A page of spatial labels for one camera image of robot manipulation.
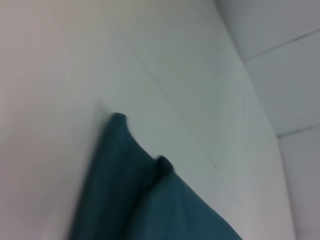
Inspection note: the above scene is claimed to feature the teal t-shirt with cream print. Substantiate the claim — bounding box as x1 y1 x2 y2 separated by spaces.
66 112 245 240

